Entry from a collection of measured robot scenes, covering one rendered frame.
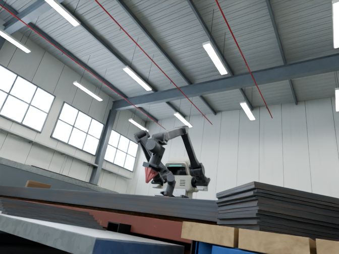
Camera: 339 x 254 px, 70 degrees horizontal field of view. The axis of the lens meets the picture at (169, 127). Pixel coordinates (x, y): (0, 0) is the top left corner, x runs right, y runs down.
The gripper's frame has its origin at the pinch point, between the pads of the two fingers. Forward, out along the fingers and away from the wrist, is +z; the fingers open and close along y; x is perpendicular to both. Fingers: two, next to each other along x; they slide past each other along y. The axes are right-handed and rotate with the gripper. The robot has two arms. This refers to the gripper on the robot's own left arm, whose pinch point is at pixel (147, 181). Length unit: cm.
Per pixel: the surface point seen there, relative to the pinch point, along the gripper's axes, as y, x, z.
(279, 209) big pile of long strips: 79, -60, 1
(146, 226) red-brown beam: 40, -36, 14
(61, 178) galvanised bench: -97, 10, 19
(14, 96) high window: -984, 176, -148
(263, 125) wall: -337, 977, -477
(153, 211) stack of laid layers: 40, -36, 9
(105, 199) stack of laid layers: 18.5, -36.2, 12.1
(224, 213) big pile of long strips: 70, -54, 3
